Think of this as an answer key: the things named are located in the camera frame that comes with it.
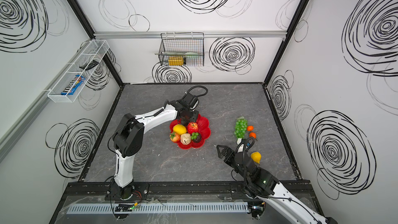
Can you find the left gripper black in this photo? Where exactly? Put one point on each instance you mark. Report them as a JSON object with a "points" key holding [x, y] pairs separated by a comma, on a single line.
{"points": [[189, 116]]}

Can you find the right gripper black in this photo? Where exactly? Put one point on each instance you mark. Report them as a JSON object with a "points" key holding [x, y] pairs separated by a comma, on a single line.
{"points": [[228, 154]]}

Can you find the black fake avocado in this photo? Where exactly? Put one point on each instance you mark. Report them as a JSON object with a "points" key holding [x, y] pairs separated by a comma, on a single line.
{"points": [[184, 122]]}

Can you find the fake red apple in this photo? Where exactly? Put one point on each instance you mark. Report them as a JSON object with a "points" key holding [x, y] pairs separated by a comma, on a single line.
{"points": [[192, 127]]}

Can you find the yellow fake lemon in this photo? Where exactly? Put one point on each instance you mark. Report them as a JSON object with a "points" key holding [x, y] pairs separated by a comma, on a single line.
{"points": [[180, 129]]}

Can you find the small yellow fake fruit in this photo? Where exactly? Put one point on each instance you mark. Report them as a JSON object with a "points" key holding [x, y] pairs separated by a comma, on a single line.
{"points": [[256, 157]]}

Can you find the red flower-shaped fruit bowl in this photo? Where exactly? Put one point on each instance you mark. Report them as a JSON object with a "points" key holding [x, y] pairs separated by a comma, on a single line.
{"points": [[204, 129]]}

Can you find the dark mangosteen with green calyx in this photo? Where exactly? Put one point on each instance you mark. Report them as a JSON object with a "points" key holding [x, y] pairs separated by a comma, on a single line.
{"points": [[196, 137]]}

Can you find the fake red strawberry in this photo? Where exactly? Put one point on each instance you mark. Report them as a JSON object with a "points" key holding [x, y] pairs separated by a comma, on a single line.
{"points": [[175, 137]]}

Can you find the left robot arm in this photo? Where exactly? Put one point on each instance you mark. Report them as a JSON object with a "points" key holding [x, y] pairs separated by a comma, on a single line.
{"points": [[129, 135]]}

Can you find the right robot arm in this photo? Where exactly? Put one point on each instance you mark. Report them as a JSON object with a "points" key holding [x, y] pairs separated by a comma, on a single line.
{"points": [[261, 184]]}

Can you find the green fake grape bunch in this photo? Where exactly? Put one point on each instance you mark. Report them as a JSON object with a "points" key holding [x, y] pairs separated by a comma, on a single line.
{"points": [[241, 125]]}

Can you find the yellow box in basket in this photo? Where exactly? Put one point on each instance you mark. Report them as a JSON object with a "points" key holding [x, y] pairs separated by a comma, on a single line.
{"points": [[176, 61]]}

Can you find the black remote control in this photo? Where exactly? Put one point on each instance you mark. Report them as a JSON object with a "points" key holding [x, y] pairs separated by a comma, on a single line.
{"points": [[90, 65]]}

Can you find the blue candy packet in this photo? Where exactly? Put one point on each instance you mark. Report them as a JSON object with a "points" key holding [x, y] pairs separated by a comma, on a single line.
{"points": [[75, 83]]}

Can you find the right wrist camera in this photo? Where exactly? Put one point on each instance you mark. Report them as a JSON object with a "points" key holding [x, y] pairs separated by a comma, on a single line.
{"points": [[240, 145]]}

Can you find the black wire wall basket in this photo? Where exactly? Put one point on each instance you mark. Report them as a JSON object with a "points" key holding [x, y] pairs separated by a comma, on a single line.
{"points": [[190, 45]]}

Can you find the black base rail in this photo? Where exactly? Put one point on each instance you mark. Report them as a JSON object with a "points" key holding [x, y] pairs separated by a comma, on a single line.
{"points": [[148, 190]]}

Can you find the grey slotted cable duct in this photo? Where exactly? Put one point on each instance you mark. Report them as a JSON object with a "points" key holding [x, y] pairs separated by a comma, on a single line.
{"points": [[160, 208]]}

